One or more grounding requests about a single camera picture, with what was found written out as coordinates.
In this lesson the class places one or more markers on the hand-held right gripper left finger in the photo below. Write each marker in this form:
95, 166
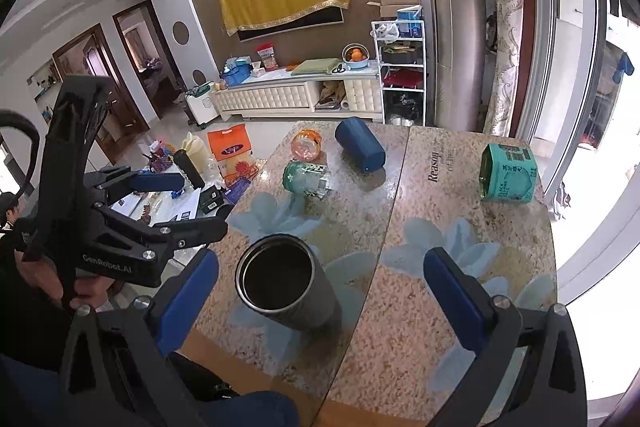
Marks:
186, 304

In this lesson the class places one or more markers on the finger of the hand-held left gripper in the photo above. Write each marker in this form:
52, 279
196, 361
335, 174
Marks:
160, 182
200, 229

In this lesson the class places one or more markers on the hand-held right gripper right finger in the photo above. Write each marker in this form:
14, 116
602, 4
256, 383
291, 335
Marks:
452, 302

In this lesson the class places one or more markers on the person's left forearm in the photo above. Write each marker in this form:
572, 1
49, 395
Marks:
25, 322

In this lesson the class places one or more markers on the grey metal cup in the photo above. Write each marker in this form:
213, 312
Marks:
310, 302

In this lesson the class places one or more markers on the orange transparent plastic cup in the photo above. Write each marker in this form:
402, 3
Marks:
306, 146

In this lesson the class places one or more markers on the dark blue cup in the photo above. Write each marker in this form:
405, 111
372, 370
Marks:
357, 142

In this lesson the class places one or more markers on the person's left hand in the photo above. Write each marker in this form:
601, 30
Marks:
42, 279

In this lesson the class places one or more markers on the small black box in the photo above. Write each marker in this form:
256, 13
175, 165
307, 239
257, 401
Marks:
212, 199

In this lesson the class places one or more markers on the black bottle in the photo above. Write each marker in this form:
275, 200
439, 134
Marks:
189, 167

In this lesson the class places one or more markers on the glass coffee table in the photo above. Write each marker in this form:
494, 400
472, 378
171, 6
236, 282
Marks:
165, 214

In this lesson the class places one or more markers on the cream plastic jug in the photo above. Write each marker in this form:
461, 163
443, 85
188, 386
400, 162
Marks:
196, 147

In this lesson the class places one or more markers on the orange paper bag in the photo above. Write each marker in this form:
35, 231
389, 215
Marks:
230, 149

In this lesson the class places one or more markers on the white wheeled appliance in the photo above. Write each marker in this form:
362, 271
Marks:
200, 107

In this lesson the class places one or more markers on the brown wooden door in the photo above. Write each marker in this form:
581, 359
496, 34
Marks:
107, 77

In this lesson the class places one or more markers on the green glass jar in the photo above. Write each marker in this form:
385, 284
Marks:
302, 177

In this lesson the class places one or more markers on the person's leg blue jeans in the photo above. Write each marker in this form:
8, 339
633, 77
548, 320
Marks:
25, 397
250, 409

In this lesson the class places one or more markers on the blue plastic basket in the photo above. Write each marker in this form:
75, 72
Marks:
235, 76

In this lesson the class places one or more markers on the white tufted television cabinet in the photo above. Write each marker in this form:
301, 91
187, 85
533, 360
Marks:
265, 99

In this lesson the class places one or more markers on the teal printed can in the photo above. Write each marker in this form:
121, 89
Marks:
507, 172

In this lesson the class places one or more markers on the red snack bag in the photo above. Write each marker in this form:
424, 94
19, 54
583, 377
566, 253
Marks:
267, 56

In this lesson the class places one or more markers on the green cushion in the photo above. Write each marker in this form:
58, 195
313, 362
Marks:
312, 67

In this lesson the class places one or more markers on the black television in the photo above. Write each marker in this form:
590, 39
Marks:
300, 27

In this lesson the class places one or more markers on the fruit bowl with oranges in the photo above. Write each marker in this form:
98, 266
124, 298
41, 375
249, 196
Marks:
356, 61

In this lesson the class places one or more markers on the white shelf rack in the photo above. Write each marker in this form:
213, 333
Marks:
423, 57

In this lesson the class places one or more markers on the silver tower air conditioner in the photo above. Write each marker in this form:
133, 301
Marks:
455, 32

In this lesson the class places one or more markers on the white plastic bag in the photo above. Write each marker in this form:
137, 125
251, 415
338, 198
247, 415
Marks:
386, 30

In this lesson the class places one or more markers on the patterned beige curtain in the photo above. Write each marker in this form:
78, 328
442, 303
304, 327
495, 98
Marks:
507, 32

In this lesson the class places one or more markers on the blue lidded container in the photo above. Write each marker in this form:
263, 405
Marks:
410, 24

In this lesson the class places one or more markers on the blue hanging cloth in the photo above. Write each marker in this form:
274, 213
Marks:
625, 69

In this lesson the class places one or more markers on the cardboard box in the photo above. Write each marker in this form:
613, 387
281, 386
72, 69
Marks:
395, 3

